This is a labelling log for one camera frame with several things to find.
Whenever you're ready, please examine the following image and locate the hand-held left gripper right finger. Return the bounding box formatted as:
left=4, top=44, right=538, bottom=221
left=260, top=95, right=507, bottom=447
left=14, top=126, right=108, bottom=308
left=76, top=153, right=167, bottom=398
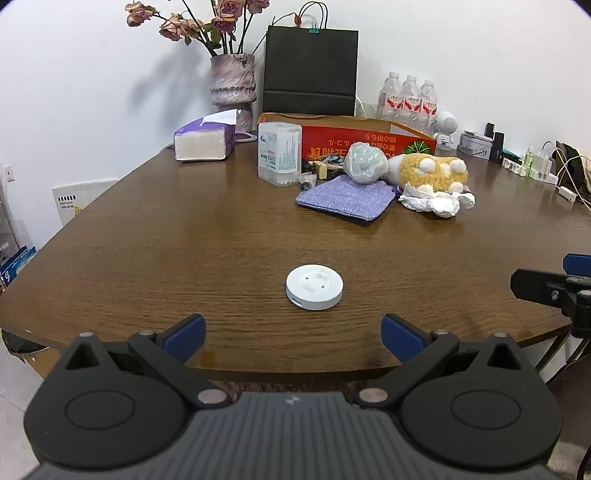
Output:
left=353, top=313, right=536, bottom=409

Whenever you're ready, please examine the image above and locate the white robot figure speaker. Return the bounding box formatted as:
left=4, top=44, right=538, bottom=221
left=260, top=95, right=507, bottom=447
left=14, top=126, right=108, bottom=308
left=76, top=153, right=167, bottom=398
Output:
left=434, top=111, right=459, bottom=151

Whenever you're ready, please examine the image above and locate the purple marbled vase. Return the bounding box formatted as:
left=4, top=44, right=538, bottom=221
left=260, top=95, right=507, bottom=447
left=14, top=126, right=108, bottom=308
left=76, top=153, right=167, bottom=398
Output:
left=210, top=53, right=257, bottom=134

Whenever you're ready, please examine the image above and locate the clear plastic bag bundle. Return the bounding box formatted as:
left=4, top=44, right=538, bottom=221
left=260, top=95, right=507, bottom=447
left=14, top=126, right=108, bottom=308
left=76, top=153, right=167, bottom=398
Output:
left=344, top=142, right=389, bottom=185

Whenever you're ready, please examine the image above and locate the purple white tissue pack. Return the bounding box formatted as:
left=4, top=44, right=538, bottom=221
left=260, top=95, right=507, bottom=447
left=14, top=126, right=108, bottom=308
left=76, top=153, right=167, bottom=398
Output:
left=174, top=110, right=238, bottom=162

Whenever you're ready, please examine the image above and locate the white cable bundle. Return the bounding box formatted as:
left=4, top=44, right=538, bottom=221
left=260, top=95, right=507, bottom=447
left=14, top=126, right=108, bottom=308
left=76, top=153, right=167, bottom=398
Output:
left=541, top=141, right=591, bottom=206

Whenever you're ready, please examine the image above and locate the grey tin box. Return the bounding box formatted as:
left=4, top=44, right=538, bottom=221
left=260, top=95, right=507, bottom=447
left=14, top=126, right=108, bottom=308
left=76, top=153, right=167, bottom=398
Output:
left=457, top=134, right=492, bottom=160

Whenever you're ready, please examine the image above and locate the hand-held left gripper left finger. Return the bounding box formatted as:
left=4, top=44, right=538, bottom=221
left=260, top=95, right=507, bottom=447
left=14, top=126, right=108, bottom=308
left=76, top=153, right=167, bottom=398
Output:
left=60, top=314, right=230, bottom=409

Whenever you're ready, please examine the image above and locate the dried pink rose bouquet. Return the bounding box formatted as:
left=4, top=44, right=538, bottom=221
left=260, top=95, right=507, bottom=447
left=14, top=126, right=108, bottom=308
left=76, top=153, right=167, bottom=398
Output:
left=124, top=0, right=271, bottom=58

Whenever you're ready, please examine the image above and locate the white tissue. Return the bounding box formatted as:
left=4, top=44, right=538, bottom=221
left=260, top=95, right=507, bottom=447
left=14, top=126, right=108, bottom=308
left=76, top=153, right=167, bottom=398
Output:
left=398, top=182, right=476, bottom=219

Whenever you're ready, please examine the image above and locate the clear water bottle red label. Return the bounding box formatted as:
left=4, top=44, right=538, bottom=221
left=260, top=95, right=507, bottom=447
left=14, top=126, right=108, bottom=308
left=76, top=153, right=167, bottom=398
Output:
left=399, top=74, right=422, bottom=129
left=418, top=79, right=439, bottom=136
left=379, top=71, right=403, bottom=123

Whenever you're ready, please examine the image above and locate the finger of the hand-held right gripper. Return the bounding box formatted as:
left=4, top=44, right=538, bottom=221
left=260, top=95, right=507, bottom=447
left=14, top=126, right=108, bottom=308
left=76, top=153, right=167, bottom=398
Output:
left=510, top=269, right=591, bottom=334
left=562, top=253, right=591, bottom=277

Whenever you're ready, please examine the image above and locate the purple knitted cloth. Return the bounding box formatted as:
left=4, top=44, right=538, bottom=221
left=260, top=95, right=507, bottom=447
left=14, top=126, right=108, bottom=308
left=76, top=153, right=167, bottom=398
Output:
left=295, top=174, right=398, bottom=226

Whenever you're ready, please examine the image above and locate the yellow white plush toy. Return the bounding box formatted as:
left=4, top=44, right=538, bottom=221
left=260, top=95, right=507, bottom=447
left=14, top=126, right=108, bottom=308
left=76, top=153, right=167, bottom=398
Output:
left=385, top=154, right=470, bottom=193

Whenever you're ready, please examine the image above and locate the clear cotton swab box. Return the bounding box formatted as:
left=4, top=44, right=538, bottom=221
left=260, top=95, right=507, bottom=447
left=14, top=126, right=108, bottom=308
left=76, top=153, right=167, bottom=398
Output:
left=257, top=122, right=303, bottom=188

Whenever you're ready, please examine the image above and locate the black paper bag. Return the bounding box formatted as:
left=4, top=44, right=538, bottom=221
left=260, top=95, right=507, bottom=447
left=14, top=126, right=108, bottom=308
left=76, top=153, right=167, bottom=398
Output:
left=262, top=2, right=360, bottom=117

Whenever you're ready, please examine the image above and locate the orange red cardboard box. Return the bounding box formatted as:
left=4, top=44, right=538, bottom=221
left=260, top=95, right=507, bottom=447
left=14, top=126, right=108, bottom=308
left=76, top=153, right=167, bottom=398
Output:
left=257, top=112, right=437, bottom=163

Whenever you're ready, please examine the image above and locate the white power strip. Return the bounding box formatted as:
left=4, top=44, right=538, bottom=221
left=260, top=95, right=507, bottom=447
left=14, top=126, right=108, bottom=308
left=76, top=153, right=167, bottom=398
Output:
left=502, top=157, right=557, bottom=182

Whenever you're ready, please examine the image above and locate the blue white carton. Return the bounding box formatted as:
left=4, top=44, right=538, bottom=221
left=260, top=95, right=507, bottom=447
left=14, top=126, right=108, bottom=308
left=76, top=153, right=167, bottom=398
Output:
left=0, top=246, right=36, bottom=291

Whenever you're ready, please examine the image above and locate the white round plastic puck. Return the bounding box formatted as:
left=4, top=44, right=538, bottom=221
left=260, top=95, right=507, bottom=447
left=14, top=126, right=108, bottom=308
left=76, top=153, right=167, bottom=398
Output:
left=285, top=264, right=345, bottom=312

